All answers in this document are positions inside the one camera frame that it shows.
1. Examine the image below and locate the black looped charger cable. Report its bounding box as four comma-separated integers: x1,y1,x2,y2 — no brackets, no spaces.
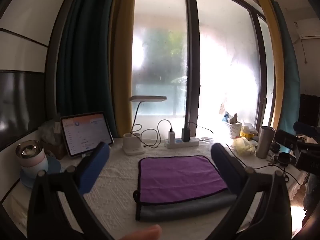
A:
141,119,173,148

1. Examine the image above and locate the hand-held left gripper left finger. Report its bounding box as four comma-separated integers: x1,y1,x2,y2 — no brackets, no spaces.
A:
27,141,115,240

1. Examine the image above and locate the yellow plastic bag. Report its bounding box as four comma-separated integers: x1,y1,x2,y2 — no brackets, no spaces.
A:
231,137,257,155

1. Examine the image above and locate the black thin charger cable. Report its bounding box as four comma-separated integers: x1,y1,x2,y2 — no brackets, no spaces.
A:
187,122,215,137

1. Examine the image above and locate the white textured tablecloth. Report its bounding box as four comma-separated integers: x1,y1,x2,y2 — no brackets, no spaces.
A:
1,134,309,240

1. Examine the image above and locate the clear plastic bag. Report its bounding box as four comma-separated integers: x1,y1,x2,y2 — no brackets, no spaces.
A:
37,120,63,145

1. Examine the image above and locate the white plastic basket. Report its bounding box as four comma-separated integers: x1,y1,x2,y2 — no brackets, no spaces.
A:
224,121,242,139

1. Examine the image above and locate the grey towel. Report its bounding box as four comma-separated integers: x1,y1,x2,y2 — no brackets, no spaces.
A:
133,188,238,222

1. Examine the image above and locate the white desk lamp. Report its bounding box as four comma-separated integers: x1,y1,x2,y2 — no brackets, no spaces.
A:
122,95,167,155

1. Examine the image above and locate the tablet with lit screen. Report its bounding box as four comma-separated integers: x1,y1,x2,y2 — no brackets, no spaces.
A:
59,111,114,158

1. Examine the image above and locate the black lamp cable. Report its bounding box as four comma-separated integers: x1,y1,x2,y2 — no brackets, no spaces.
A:
130,101,143,137

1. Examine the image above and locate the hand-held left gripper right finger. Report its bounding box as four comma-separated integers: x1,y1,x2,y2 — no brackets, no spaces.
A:
207,142,293,240

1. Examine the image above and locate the teal curtain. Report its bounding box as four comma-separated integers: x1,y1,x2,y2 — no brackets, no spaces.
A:
56,0,119,138
272,1,300,133

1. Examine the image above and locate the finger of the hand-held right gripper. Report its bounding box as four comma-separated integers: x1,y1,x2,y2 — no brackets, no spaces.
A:
293,121,320,137
271,129,300,153

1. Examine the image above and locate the blue round coaster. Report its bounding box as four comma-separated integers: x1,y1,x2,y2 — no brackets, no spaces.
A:
19,156,63,188

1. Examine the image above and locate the dark cabinet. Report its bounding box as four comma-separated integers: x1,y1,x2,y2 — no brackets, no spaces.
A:
299,94,320,128

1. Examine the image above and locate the brown box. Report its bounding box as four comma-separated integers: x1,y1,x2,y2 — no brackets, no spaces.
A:
42,141,67,160

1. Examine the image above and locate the white power strip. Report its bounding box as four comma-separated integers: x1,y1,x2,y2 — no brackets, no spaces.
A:
164,137,200,149

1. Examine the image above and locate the dark framed window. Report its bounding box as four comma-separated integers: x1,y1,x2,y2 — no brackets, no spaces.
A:
130,0,275,140

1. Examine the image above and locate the black wall screen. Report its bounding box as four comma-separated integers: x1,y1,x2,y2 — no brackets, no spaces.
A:
0,70,46,150

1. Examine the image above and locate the purple towel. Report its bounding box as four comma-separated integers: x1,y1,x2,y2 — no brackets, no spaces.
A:
138,155,228,205

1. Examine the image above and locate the person's left hand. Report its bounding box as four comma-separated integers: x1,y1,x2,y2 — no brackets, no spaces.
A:
123,224,162,240

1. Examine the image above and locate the yellow curtain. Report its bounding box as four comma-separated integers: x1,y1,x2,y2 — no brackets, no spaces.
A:
250,0,287,130
110,0,138,137

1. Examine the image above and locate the pink and white cup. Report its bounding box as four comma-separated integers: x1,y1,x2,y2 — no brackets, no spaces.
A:
15,140,49,179

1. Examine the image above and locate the black cable on tablecloth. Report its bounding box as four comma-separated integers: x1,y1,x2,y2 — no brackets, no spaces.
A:
225,142,277,172

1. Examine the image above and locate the steel tumbler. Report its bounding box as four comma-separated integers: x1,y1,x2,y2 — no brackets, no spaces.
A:
256,126,275,159

